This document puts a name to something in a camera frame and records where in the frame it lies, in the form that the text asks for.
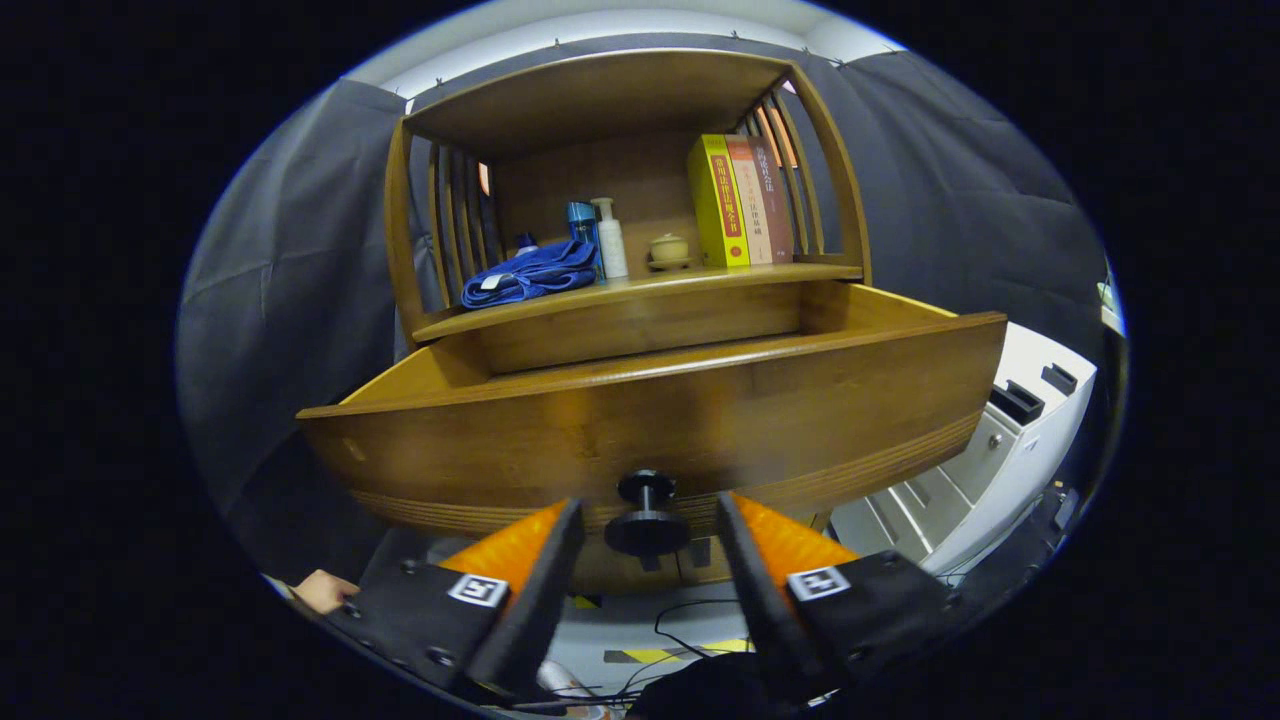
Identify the yellow black floor tape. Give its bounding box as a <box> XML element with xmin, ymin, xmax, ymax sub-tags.
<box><xmin>603</xmin><ymin>638</ymin><xmax>753</xmax><ymax>664</ymax></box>

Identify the folded blue towel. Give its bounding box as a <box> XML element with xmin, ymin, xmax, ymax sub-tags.
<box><xmin>460</xmin><ymin>240</ymin><xmax>599</xmax><ymax>310</ymax></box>

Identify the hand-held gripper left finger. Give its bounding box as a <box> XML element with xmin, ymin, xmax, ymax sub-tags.
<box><xmin>318</xmin><ymin>497</ymin><xmax>588</xmax><ymax>701</ymax></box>

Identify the wooden cabinet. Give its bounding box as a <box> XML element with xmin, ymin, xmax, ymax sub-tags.
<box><xmin>297</xmin><ymin>48</ymin><xmax>1009</xmax><ymax>596</ymax></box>

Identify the black cable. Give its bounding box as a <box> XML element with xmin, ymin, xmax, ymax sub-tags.
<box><xmin>655</xmin><ymin>598</ymin><xmax>746</xmax><ymax>661</ymax></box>

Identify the white filing cabinet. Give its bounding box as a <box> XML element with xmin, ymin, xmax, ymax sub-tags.
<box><xmin>828</xmin><ymin>322</ymin><xmax>1099</xmax><ymax>581</ymax></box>

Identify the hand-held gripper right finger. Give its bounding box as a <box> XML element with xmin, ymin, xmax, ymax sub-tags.
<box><xmin>713</xmin><ymin>490</ymin><xmax>976</xmax><ymax>706</ymax></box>

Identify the teal blue bottle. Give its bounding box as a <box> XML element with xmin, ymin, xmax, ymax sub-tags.
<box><xmin>567</xmin><ymin>201</ymin><xmax>603</xmax><ymax>279</ymax></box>

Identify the white pump bottle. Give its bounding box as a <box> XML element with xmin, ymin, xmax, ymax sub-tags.
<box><xmin>590</xmin><ymin>197</ymin><xmax>630</xmax><ymax>280</ymax></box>

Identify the brown book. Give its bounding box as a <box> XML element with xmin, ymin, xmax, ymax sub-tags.
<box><xmin>748</xmin><ymin>137</ymin><xmax>795</xmax><ymax>264</ymax></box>

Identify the wooden drawer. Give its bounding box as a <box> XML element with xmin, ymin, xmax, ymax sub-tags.
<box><xmin>297</xmin><ymin>280</ymin><xmax>1009</xmax><ymax>536</ymax></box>

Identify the thick yellow book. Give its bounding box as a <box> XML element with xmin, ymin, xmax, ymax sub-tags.
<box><xmin>687</xmin><ymin>134</ymin><xmax>751</xmax><ymax>269</ymax></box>

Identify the orange and white book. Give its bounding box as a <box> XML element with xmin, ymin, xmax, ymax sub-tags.
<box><xmin>724</xmin><ymin>136</ymin><xmax>774</xmax><ymax>266</ymax></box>

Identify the wooden countertop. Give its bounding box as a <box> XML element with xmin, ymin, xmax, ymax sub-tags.
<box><xmin>412</xmin><ymin>262</ymin><xmax>863</xmax><ymax>344</ymax></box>

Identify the black drawer knob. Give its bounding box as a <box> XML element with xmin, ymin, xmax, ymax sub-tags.
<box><xmin>604</xmin><ymin>469</ymin><xmax>691</xmax><ymax>558</ymax></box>

